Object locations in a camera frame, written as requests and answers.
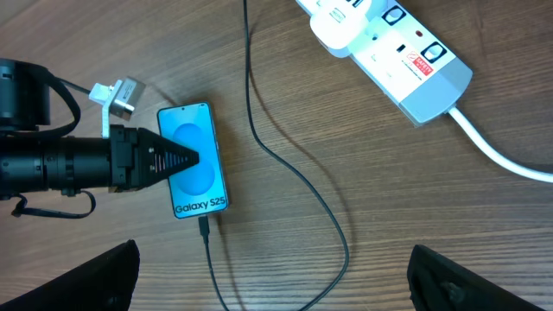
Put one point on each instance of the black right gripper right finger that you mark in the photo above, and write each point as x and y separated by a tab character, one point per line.
439	284

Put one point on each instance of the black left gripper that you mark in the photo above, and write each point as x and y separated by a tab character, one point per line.
157	158

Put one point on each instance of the blue Galaxy smartphone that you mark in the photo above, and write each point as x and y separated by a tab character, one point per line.
200	189

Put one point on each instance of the white power strip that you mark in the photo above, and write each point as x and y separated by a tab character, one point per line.
419	73

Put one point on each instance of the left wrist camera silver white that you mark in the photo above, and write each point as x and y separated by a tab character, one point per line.
118	100

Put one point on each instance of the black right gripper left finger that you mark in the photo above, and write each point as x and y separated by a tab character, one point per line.
106	282

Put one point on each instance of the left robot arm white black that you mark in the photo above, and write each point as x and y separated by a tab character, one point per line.
39	153

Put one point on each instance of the white USB wall charger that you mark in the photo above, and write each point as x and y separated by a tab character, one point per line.
337	23

